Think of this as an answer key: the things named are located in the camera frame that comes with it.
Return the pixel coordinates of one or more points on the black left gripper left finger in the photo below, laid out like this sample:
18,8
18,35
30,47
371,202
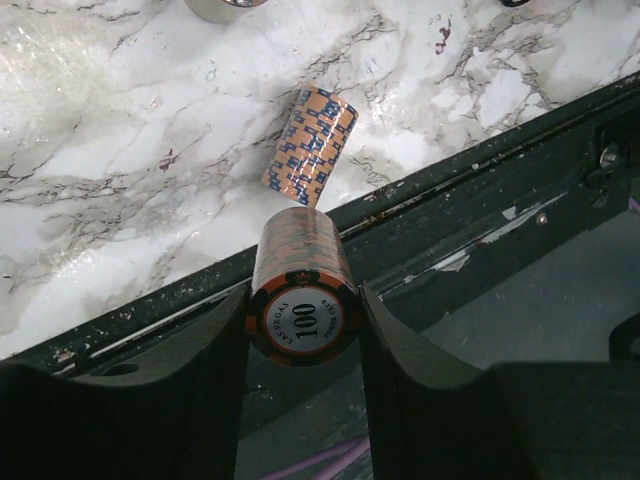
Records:
172,412

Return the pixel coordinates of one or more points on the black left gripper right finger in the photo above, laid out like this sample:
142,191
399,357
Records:
434,416

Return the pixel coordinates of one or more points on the orange black chip roll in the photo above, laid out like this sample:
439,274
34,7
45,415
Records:
303,309
222,11

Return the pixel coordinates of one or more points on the orange blue chip roll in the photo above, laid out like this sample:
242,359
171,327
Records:
310,145

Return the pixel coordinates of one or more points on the black mounting rail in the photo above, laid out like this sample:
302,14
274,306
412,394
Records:
522,249

